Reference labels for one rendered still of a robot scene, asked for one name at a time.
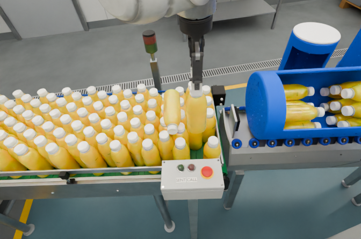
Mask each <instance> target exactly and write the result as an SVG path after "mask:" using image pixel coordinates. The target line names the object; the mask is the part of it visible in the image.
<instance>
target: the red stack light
mask: <svg viewBox="0 0 361 239"><path fill-rule="evenodd" d="M143 42H144V44H146V45H152V44H154V43H155V42H156V35H154V36H152V37H149V38H146V37H144V36H143Z"/></svg>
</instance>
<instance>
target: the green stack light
mask: <svg viewBox="0 0 361 239"><path fill-rule="evenodd" d="M144 45H145V50H146V52H147V53H149V54H152V53H156V52H157V50H158V49H157V42H155V43H154V44H152V45H146V44H144Z"/></svg>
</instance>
